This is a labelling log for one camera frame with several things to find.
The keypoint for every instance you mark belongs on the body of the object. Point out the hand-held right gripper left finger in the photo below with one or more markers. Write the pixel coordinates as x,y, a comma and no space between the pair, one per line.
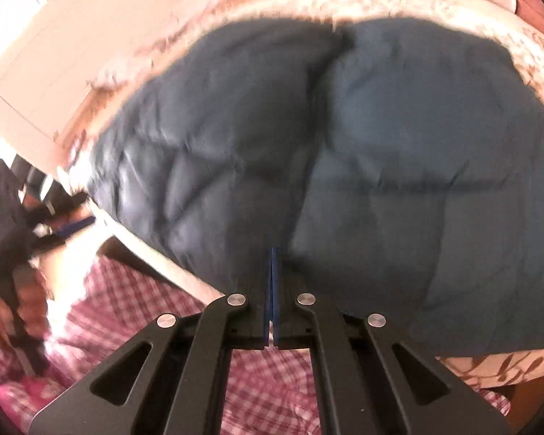
259,317

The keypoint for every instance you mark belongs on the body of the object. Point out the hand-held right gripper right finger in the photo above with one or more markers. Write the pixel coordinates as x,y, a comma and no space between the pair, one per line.
285,317

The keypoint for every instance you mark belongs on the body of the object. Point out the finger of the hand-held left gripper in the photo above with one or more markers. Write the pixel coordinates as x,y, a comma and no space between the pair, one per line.
75,227

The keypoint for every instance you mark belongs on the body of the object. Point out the dark teal quilted jacket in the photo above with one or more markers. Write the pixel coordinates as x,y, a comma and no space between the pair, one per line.
344,145

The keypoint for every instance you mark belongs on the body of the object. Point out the person's left hand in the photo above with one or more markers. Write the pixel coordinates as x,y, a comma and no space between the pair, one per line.
34,308

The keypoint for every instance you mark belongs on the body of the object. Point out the pink plaid pants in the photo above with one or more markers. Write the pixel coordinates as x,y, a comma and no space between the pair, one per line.
140,290

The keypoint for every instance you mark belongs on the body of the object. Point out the white panelled door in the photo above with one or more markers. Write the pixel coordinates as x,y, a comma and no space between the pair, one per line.
72,54

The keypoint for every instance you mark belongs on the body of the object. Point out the pink cloth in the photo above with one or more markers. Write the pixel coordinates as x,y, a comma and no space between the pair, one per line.
22,398

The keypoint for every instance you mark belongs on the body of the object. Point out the floral bed sheet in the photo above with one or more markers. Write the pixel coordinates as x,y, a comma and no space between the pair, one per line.
299,0

